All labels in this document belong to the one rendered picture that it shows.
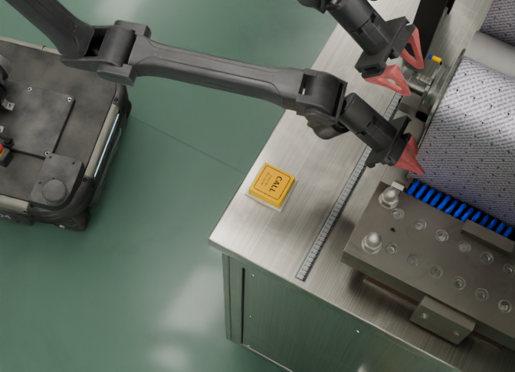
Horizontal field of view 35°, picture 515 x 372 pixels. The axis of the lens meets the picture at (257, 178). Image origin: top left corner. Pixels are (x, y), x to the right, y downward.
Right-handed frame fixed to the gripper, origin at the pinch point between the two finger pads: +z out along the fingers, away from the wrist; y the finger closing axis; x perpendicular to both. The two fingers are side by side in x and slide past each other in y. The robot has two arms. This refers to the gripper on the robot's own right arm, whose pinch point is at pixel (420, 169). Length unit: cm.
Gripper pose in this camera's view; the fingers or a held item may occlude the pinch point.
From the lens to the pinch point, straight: 156.5
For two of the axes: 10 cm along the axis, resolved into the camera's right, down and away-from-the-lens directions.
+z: 7.5, 5.9, 3.0
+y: -4.8, 8.0, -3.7
